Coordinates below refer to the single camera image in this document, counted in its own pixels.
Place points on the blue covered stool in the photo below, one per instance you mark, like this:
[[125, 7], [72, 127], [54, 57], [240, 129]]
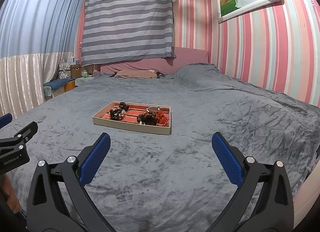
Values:
[[56, 84]]

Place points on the tan pillow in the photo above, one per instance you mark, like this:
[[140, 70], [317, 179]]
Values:
[[136, 74]]

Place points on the small white device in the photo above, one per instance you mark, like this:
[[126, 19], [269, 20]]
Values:
[[72, 61]]

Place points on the blue and white curtain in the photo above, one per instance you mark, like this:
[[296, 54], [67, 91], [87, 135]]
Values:
[[32, 34]]

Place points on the grey striped hanging cloth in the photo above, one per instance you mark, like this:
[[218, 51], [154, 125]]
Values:
[[130, 21]]

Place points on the orange scrunchie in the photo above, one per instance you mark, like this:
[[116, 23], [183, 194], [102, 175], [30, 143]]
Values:
[[163, 118]]

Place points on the person's left hand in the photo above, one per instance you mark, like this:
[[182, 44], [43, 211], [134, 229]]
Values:
[[13, 194]]

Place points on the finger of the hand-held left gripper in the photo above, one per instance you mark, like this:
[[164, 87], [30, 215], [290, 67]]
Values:
[[5, 119], [25, 133]]

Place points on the pink covered headboard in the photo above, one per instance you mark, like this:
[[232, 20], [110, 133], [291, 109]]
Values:
[[190, 58]]

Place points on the black hair claw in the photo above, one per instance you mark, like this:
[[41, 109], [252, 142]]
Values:
[[123, 106]]

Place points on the black hair clip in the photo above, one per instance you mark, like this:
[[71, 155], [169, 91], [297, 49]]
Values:
[[114, 114]]

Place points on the beige jewelry tray red lining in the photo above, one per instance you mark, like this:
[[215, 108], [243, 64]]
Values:
[[130, 126]]

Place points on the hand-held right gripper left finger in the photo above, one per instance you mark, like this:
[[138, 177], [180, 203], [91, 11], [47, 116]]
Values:
[[96, 158]]

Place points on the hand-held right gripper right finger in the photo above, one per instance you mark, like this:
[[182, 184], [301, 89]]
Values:
[[226, 158]]

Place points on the brown storage box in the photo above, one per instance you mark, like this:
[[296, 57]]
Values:
[[75, 71]]

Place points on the patterned storage box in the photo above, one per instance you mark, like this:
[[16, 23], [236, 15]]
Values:
[[65, 71]]

